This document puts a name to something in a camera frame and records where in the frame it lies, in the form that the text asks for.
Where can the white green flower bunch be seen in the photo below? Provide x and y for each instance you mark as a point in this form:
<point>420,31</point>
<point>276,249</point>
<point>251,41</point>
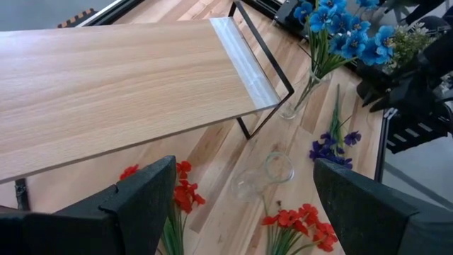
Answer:
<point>410,42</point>

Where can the wooden shelf black metal frame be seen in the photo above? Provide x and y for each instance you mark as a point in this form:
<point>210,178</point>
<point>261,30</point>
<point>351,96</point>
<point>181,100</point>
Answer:
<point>124,88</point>

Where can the blue artificial flower bunch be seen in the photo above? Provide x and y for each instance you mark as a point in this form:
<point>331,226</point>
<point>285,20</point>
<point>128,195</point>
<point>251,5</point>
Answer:
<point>339,32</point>

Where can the purple artificial flower bunch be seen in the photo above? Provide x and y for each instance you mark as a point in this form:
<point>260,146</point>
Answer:
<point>329,152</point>

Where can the red artificial flower bunch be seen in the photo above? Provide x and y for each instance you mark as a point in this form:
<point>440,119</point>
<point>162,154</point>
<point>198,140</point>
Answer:
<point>297,219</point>
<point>185,195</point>

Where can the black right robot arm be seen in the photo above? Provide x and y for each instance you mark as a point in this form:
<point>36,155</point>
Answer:
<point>446,53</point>

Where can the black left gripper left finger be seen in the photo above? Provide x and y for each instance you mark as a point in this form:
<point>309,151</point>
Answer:
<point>134,219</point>

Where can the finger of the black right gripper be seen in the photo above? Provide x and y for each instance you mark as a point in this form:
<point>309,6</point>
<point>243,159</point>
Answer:
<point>393,101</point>
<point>375,88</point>

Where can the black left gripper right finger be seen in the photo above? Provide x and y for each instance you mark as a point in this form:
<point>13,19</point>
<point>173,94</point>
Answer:
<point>361,219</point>

